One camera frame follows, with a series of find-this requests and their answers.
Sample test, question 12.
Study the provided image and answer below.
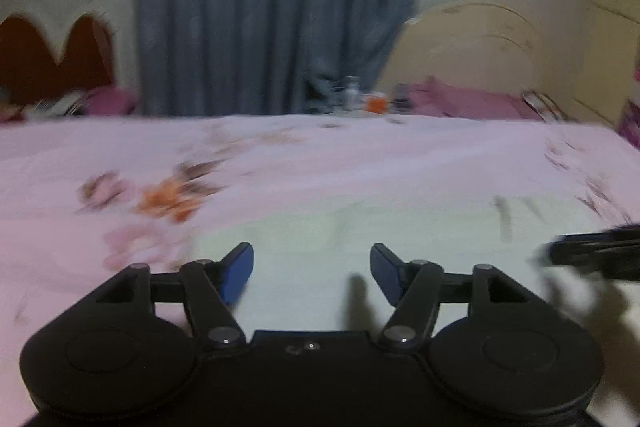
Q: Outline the magenta pillow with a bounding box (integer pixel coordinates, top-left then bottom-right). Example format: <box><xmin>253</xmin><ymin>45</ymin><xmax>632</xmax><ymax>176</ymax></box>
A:
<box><xmin>408</xmin><ymin>77</ymin><xmax>540</xmax><ymax>121</ymax></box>
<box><xmin>79</xmin><ymin>87</ymin><xmax>136</xmax><ymax>117</ymax></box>

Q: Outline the blue grey curtain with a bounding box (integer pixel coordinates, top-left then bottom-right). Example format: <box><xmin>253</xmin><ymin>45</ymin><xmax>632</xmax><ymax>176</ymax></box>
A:
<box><xmin>137</xmin><ymin>0</ymin><xmax>416</xmax><ymax>117</ymax></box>

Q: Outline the pile of clothes left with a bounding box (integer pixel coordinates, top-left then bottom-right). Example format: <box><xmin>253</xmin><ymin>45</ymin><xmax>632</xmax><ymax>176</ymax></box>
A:
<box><xmin>1</xmin><ymin>91</ymin><xmax>86</xmax><ymax>124</ymax></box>

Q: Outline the cream wardrobe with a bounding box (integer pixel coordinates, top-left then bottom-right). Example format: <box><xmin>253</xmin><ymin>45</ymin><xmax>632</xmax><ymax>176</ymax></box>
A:
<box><xmin>568</xmin><ymin>0</ymin><xmax>639</xmax><ymax>129</ymax></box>

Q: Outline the patterned cushion right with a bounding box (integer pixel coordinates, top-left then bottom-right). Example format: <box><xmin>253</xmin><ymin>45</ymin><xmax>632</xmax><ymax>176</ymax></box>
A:
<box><xmin>522</xmin><ymin>90</ymin><xmax>567</xmax><ymax>124</ymax></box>

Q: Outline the pink floral bed sheet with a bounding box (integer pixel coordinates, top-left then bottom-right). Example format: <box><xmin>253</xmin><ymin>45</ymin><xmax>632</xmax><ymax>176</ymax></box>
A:
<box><xmin>1</xmin><ymin>116</ymin><xmax>639</xmax><ymax>426</ymax></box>

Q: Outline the orange box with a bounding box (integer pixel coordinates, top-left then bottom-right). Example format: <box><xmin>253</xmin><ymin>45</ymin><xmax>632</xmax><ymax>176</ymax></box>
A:
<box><xmin>363</xmin><ymin>92</ymin><xmax>388</xmax><ymax>115</ymax></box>

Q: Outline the magenta pillow right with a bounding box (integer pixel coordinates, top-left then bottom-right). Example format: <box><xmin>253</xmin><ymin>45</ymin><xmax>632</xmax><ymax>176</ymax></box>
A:
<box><xmin>408</xmin><ymin>77</ymin><xmax>540</xmax><ymax>121</ymax></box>

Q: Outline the red heart headboard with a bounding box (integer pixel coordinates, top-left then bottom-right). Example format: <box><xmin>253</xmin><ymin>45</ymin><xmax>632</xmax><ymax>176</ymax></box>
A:
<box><xmin>1</xmin><ymin>14</ymin><xmax>115</xmax><ymax>106</ymax></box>

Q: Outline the magenta pillow left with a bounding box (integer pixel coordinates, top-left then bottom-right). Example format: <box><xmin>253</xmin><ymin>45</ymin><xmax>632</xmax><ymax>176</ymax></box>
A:
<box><xmin>79</xmin><ymin>87</ymin><xmax>136</xmax><ymax>117</ymax></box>

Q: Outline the cream knit sweater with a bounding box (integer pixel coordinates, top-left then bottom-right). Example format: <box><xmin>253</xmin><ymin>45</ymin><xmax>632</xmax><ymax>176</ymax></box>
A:
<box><xmin>190</xmin><ymin>196</ymin><xmax>639</xmax><ymax>426</ymax></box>

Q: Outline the cream round headboard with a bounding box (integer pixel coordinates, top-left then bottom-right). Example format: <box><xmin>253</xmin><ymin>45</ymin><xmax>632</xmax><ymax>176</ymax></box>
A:
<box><xmin>374</xmin><ymin>0</ymin><xmax>544</xmax><ymax>95</ymax></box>

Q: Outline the white pump bottle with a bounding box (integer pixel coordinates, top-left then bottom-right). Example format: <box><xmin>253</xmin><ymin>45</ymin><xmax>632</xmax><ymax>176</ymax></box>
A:
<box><xmin>343</xmin><ymin>76</ymin><xmax>360</xmax><ymax>112</ymax></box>

